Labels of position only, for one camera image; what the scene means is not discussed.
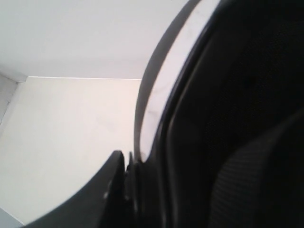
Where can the black helmet with tinted visor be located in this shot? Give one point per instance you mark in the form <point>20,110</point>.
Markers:
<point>219,119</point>

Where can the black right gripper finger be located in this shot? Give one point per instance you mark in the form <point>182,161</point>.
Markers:
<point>99,204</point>

